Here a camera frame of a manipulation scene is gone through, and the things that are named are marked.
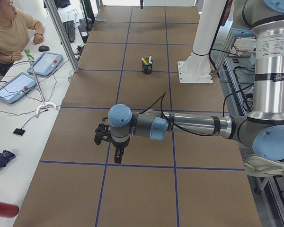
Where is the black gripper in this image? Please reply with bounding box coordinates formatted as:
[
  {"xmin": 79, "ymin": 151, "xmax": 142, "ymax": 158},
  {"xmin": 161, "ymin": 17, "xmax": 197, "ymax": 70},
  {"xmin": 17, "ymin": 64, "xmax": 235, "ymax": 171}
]
[{"xmin": 112, "ymin": 138, "xmax": 130, "ymax": 164}]

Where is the red white marker pen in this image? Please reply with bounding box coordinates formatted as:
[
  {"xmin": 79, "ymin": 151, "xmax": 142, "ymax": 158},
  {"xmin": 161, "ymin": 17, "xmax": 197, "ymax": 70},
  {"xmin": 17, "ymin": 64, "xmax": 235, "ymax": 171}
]
[{"xmin": 148, "ymin": 55, "xmax": 152, "ymax": 64}]

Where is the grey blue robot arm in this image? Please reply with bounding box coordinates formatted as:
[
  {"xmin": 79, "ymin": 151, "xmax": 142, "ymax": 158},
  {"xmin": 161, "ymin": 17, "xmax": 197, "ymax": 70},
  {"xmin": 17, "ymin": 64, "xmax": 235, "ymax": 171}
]
[{"xmin": 103, "ymin": 0, "xmax": 284, "ymax": 163}]

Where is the black mesh pen cup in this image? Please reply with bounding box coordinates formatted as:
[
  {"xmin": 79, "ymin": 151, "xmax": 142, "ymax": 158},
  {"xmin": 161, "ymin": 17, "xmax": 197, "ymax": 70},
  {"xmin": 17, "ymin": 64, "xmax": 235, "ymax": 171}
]
[{"xmin": 142, "ymin": 58, "xmax": 153, "ymax": 74}]

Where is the small black square pad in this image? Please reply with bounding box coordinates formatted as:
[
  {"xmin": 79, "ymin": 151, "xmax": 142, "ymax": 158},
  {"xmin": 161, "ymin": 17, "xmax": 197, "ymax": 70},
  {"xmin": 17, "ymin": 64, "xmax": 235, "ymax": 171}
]
[{"xmin": 13, "ymin": 128, "xmax": 26, "ymax": 136}]

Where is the folded blue plaid umbrella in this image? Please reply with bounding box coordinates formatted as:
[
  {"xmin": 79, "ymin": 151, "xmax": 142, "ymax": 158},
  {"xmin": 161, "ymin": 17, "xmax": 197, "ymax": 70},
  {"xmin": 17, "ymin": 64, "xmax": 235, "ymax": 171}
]
[{"xmin": 0, "ymin": 150, "xmax": 16, "ymax": 170}]

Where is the far blue teach pendant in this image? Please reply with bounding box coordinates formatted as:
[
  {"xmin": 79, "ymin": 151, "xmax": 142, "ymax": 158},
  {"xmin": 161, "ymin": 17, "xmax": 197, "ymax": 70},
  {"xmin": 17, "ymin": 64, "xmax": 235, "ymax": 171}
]
[{"xmin": 32, "ymin": 52, "xmax": 62, "ymax": 77}]

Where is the blue teach pendant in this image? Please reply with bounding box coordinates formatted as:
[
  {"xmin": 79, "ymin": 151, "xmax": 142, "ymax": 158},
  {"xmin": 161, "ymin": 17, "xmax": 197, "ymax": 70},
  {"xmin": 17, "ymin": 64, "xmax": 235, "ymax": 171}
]
[
  {"xmin": 32, "ymin": 52, "xmax": 62, "ymax": 77},
  {"xmin": 0, "ymin": 72, "xmax": 36, "ymax": 104}
]

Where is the near blue teach pendant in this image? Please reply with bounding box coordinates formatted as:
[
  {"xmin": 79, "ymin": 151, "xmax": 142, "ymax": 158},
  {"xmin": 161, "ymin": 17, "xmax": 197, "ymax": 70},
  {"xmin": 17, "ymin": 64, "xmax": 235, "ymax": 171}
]
[{"xmin": 0, "ymin": 72, "xmax": 36, "ymax": 104}]

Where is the black computer mouse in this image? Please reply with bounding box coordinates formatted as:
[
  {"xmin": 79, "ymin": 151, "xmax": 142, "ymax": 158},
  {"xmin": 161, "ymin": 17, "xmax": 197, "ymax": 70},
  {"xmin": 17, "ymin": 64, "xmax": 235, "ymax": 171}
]
[{"xmin": 38, "ymin": 45, "xmax": 50, "ymax": 52}]

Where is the red cylinder bottle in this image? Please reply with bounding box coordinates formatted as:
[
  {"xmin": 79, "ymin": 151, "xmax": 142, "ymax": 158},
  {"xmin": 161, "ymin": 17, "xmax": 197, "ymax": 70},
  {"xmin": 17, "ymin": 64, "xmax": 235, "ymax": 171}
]
[{"xmin": 0, "ymin": 201, "xmax": 19, "ymax": 218}]

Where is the white grey office chair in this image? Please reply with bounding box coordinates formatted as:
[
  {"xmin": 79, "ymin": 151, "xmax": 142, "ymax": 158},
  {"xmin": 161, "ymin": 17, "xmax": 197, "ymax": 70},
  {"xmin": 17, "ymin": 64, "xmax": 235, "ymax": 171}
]
[{"xmin": 242, "ymin": 155, "xmax": 284, "ymax": 177}]

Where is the black keyboard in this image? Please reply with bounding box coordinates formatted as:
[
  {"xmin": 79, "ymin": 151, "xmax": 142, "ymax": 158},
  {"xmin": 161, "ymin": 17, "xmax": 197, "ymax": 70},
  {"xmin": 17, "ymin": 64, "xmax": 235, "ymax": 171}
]
[{"xmin": 62, "ymin": 20, "xmax": 75, "ymax": 43}]

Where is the metal reacher grabber stick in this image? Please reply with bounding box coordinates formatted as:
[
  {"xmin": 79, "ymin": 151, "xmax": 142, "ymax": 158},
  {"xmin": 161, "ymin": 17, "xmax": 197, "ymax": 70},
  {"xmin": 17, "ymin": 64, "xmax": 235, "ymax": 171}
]
[{"xmin": 24, "ymin": 49, "xmax": 57, "ymax": 118}]

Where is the person in beige shirt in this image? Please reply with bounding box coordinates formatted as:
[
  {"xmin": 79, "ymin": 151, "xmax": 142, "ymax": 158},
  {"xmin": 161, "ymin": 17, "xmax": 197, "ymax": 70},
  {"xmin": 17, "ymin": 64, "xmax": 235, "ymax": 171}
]
[{"xmin": 0, "ymin": 0, "xmax": 44, "ymax": 75}]

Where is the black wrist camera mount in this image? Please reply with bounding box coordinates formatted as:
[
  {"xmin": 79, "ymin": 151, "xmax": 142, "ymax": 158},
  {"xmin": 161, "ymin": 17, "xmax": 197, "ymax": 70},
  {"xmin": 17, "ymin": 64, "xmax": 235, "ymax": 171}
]
[{"xmin": 94, "ymin": 117, "xmax": 112, "ymax": 145}]

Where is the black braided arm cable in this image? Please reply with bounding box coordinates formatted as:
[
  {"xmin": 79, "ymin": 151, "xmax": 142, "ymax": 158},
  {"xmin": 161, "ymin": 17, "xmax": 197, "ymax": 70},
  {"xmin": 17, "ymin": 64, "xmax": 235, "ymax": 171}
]
[{"xmin": 142, "ymin": 92, "xmax": 230, "ymax": 137}]

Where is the aluminium frame post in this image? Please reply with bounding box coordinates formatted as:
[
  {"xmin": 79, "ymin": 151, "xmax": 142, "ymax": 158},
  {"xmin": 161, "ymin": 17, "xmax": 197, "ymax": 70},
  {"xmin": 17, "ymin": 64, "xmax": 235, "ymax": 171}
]
[{"xmin": 44, "ymin": 0, "xmax": 79, "ymax": 72}]

